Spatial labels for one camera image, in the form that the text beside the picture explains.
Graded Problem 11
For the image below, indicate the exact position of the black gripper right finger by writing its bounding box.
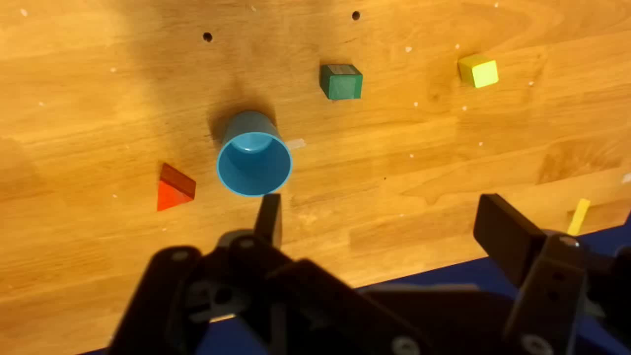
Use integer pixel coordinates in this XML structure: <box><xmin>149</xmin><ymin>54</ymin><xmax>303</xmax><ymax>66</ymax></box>
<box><xmin>472</xmin><ymin>194</ymin><xmax>545</xmax><ymax>287</ymax></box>

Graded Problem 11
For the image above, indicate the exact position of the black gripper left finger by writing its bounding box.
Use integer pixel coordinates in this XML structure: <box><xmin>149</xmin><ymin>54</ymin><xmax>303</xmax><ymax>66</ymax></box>
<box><xmin>253</xmin><ymin>194</ymin><xmax>281</xmax><ymax>247</ymax></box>

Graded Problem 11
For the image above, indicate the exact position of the blue plastic cup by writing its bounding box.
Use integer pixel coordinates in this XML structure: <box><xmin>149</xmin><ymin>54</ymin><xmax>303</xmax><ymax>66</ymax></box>
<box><xmin>216</xmin><ymin>111</ymin><xmax>293</xmax><ymax>198</ymax></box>

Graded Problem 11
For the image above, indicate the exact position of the yellow flat stick block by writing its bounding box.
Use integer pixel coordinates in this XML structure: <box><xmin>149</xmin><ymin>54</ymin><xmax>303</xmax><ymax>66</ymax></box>
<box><xmin>565</xmin><ymin>200</ymin><xmax>591</xmax><ymax>237</ymax></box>

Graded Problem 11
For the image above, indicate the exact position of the red triangular wooden block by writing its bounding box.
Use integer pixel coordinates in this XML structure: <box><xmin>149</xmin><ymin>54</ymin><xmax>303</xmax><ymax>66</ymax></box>
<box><xmin>155</xmin><ymin>164</ymin><xmax>196</xmax><ymax>212</ymax></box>

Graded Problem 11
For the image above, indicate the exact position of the dark blue mat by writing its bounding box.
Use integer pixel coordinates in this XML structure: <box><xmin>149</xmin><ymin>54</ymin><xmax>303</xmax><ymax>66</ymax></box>
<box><xmin>84</xmin><ymin>214</ymin><xmax>631</xmax><ymax>355</ymax></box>

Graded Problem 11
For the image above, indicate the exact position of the green wooden cube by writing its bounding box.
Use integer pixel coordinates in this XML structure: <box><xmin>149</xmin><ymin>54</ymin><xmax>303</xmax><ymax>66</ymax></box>
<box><xmin>319</xmin><ymin>64</ymin><xmax>362</xmax><ymax>101</ymax></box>

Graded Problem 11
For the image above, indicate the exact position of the yellow wooden cube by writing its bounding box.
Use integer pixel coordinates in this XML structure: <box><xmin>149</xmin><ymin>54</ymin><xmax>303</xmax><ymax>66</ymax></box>
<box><xmin>457</xmin><ymin>56</ymin><xmax>498</xmax><ymax>89</ymax></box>

